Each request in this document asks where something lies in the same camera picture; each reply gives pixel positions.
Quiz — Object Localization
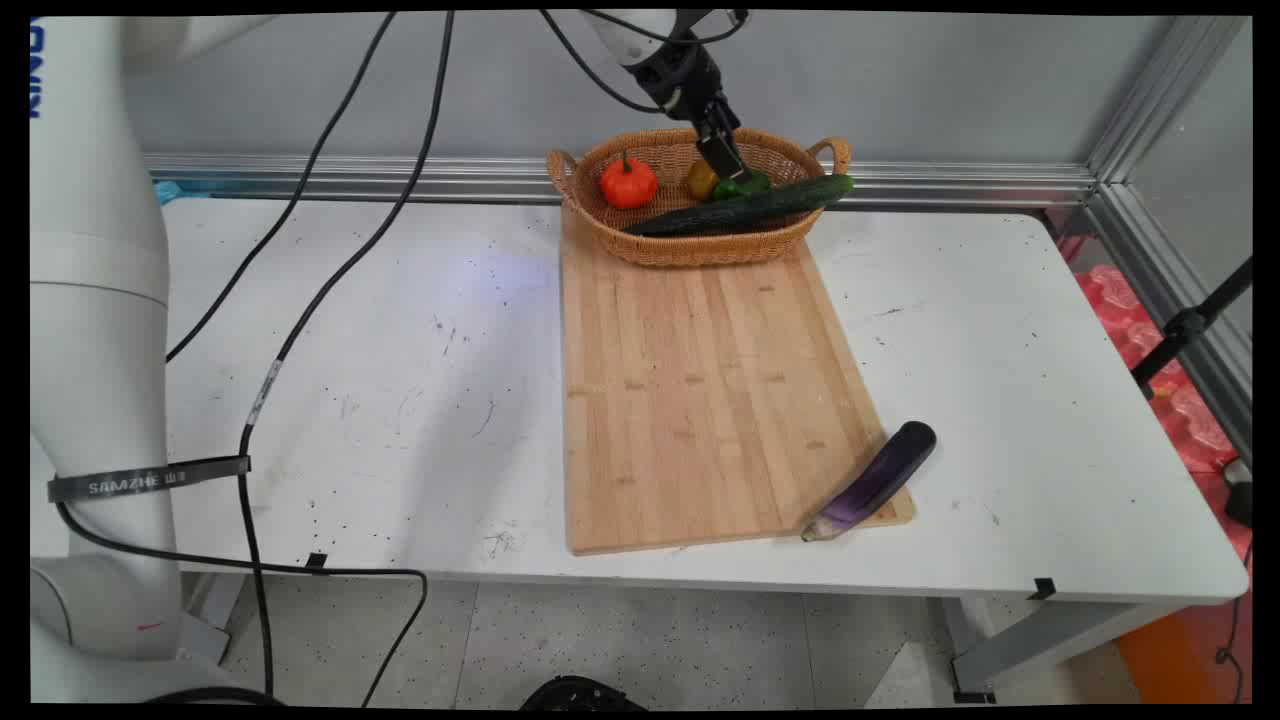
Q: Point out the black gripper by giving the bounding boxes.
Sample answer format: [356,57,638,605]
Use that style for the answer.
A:
[629,38,752,184]

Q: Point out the dark green cucumber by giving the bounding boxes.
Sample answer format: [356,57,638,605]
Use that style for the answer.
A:
[622,173,856,238]

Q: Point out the green bell pepper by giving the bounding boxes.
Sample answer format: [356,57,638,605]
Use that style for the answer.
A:
[711,169,772,202]

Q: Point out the woven wicker basket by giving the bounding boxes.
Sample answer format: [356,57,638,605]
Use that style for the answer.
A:
[546,127,852,268]

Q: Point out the orange toy pumpkin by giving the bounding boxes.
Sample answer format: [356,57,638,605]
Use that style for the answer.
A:
[599,150,659,211]

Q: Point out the bamboo cutting board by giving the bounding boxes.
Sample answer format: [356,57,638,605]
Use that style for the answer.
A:
[559,205,917,557]

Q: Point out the purple eggplant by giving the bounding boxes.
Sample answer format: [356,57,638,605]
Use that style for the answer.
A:
[800,421,938,543]

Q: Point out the pink bubble wrap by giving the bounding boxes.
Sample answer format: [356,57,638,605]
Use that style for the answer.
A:
[1060,235,1241,476]

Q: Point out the black tripod stand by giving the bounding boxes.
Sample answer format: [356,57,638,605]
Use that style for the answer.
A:
[1131,257,1253,401]

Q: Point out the black round object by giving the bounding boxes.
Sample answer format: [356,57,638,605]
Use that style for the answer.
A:
[518,676,649,712]

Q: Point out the grey table leg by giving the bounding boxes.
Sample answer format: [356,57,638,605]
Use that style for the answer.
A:
[940,596,1191,704]

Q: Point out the aluminium frame rail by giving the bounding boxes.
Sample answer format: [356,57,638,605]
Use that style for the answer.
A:
[143,15,1253,461]

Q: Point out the thin black cable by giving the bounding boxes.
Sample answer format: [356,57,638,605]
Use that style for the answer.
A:
[165,10,398,363]

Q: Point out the black Samzhe velcro strap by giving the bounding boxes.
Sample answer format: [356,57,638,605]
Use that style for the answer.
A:
[47,455,252,504]

